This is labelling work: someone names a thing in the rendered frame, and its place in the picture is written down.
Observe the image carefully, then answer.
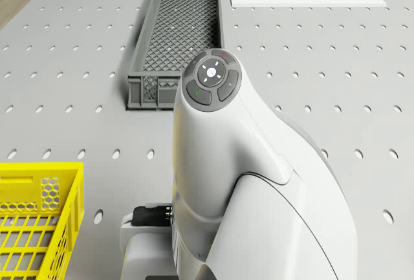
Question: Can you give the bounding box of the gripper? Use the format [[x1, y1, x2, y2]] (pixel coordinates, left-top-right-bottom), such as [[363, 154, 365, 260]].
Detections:
[[118, 202, 178, 280]]

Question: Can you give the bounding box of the yellow basket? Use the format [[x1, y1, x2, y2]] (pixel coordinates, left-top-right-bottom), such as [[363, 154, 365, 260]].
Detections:
[[0, 162, 86, 280]]

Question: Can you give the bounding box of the dark grey basket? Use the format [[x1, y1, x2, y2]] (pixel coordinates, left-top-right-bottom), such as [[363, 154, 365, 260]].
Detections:
[[125, 0, 227, 112]]

